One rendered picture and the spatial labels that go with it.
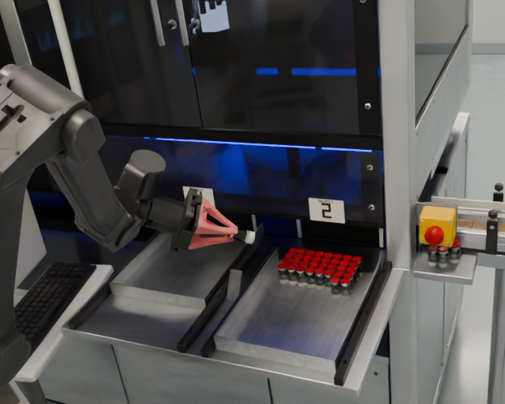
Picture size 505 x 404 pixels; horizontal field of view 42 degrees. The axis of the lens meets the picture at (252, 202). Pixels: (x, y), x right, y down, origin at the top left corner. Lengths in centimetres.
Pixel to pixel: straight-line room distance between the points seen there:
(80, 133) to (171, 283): 97
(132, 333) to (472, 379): 146
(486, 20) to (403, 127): 471
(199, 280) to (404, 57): 70
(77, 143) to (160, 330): 85
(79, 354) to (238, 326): 100
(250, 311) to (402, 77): 60
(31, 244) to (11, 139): 132
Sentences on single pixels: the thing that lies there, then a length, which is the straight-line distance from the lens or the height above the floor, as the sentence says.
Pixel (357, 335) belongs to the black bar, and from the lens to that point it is 136.
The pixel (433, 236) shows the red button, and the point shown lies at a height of 100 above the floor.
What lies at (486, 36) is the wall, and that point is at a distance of 612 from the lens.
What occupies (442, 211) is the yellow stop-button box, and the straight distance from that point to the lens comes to 151.
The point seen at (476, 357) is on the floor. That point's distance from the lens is 268.
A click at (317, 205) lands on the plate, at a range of 155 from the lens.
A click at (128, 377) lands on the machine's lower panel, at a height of 30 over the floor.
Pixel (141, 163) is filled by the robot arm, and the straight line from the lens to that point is 104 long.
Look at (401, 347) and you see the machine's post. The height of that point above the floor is 64.
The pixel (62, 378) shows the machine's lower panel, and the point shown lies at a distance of 251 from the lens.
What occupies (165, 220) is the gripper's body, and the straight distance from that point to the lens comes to 109.
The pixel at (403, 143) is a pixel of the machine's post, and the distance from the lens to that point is 142.
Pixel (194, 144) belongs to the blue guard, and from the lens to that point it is 161.
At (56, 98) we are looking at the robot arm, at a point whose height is 159.
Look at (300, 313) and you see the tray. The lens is 146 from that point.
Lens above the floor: 178
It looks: 28 degrees down
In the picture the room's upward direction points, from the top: 8 degrees counter-clockwise
